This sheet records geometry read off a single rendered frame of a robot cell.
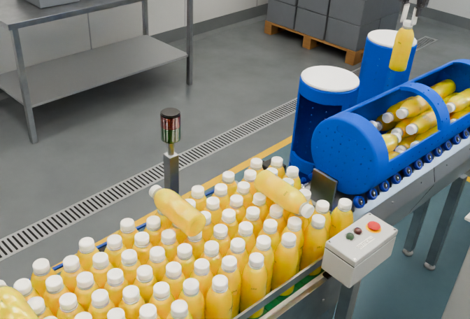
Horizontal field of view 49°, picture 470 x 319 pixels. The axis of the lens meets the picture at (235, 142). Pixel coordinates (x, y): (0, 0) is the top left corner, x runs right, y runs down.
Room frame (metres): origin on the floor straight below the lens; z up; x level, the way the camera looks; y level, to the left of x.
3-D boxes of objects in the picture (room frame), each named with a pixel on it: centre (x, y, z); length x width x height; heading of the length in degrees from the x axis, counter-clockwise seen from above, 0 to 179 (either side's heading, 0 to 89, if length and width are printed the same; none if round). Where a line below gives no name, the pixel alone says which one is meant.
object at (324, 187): (1.44, -0.32, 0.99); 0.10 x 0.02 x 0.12; 44
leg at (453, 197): (2.11, -1.12, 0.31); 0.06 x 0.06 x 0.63; 44
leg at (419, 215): (2.21, -1.03, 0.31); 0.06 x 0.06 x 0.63; 44
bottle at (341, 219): (1.24, -0.34, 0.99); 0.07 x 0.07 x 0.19
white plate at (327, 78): (2.27, -0.43, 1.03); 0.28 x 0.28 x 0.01
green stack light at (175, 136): (1.43, 0.21, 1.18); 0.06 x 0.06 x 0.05
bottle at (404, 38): (1.96, -0.64, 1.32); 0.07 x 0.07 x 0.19
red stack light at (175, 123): (1.43, 0.21, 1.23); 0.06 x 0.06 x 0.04
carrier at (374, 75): (2.87, -0.87, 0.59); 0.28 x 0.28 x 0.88
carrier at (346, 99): (2.27, -0.43, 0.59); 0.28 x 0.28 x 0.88
